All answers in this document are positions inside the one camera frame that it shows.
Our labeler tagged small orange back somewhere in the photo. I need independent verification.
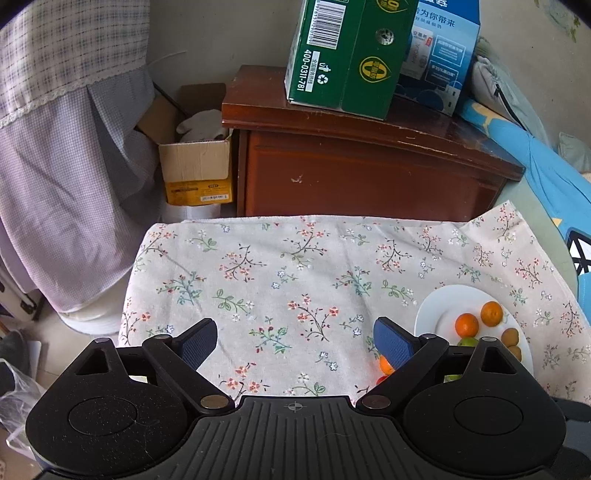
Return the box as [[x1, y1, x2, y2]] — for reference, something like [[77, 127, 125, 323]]
[[379, 355, 394, 376]]

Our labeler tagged small orange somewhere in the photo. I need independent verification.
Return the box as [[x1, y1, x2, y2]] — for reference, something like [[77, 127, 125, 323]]
[[379, 355, 394, 376], [480, 301, 504, 327]]

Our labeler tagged green fruit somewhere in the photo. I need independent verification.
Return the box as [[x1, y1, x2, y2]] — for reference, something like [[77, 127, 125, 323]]
[[444, 374, 463, 383], [457, 337, 479, 348]]

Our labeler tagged brown kiwi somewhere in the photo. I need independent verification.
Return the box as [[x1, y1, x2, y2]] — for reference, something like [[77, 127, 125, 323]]
[[501, 328, 520, 348], [508, 345, 522, 362]]

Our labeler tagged brown kiwi front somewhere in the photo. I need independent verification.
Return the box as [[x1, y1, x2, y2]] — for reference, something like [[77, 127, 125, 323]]
[[508, 345, 522, 362]]

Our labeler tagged white plate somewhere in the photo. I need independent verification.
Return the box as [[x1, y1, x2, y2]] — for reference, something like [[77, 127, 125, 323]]
[[414, 285, 534, 374]]

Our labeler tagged white fan base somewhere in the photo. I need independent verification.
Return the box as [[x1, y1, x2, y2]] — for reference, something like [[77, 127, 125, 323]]
[[57, 271, 130, 337]]

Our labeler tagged floral tablecloth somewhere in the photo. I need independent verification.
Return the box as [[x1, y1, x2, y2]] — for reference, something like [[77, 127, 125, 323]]
[[118, 203, 590, 402]]

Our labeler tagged clear plastic bag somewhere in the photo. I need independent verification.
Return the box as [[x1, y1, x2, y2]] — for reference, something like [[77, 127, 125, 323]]
[[0, 359, 45, 460]]

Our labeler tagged cardboard box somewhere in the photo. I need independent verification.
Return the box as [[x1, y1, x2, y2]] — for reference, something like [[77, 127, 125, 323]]
[[137, 83, 233, 207]]

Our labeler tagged purple checked cloth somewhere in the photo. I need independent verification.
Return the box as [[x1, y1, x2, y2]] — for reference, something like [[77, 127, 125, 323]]
[[1, 1, 159, 313]]

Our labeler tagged brown wooden cabinet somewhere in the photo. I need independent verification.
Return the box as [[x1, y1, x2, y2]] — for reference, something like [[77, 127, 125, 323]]
[[222, 65, 524, 222]]

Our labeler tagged blue plush pillow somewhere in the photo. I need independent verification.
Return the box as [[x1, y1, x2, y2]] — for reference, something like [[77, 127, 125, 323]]
[[459, 99, 590, 315]]

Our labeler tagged grey zip cushion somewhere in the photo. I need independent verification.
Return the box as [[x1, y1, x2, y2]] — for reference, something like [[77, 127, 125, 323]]
[[470, 36, 551, 146]]

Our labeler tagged green carton box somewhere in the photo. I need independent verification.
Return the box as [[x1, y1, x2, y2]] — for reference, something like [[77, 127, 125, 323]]
[[284, 0, 418, 120]]

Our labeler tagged blue carton box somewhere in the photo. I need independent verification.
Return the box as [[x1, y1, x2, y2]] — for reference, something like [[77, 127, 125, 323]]
[[396, 0, 481, 116]]

